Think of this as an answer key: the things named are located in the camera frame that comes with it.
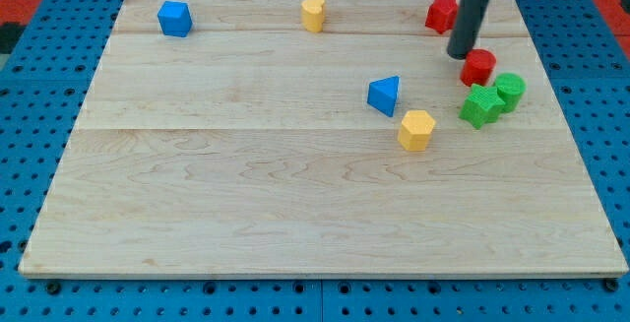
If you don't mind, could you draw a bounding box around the light wooden board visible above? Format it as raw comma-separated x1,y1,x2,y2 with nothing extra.
19,0,628,280

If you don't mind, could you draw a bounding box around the blue triangle block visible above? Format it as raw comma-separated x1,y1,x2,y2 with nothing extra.
366,76,400,117

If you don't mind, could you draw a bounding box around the yellow hexagon block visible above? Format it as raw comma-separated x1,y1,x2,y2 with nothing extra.
398,110,436,152

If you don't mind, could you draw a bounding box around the yellow heart block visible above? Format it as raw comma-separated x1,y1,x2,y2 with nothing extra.
301,0,326,32

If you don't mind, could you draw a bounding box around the green star block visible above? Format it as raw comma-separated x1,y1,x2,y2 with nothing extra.
459,84,506,129

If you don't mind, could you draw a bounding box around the red star block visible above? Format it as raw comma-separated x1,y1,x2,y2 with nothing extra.
425,0,459,34

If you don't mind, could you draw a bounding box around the red cylinder block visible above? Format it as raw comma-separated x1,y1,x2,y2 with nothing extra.
460,49,496,87

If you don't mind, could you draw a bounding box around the blue cube block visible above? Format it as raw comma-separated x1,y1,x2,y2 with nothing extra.
157,1,192,37

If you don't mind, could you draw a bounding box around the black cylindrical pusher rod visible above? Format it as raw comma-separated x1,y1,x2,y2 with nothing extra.
447,0,489,60

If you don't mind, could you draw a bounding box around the green cylinder block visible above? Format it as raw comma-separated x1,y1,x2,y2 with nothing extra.
493,73,527,113

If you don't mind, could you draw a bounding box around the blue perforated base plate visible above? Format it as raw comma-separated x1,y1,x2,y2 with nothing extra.
1,0,629,321

